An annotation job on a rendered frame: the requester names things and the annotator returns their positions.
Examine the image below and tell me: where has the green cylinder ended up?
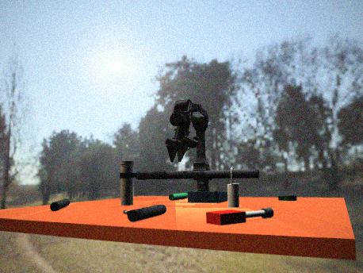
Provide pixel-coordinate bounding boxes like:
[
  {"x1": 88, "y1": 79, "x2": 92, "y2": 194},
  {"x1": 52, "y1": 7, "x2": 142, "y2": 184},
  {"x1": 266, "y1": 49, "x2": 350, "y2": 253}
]
[{"x1": 169, "y1": 193, "x2": 188, "y2": 201}]

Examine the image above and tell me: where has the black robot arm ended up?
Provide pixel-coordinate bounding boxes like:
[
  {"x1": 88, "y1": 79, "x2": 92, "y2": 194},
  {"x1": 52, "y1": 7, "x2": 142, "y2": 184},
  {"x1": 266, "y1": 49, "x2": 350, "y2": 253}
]
[{"x1": 170, "y1": 99, "x2": 212, "y2": 192}]

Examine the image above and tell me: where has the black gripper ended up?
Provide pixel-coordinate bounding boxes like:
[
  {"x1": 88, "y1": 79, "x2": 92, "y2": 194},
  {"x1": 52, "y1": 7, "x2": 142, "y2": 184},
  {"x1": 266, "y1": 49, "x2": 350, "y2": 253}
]
[{"x1": 165, "y1": 127, "x2": 190, "y2": 163}]

